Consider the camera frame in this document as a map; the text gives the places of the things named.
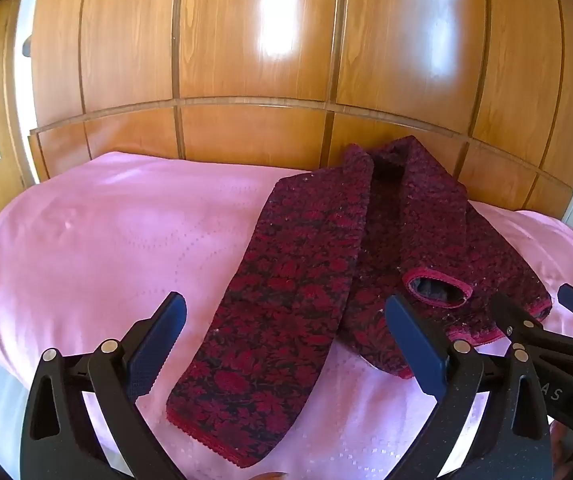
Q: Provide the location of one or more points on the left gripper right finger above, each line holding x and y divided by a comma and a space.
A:
512, 440

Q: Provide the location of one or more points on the wooden panelled headboard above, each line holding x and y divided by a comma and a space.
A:
485, 85

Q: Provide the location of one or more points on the pink bed sheet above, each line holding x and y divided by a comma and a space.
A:
86, 254

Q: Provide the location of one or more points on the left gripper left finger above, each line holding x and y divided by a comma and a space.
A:
58, 439

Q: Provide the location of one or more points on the dark red floral sweater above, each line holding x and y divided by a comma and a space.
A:
328, 249

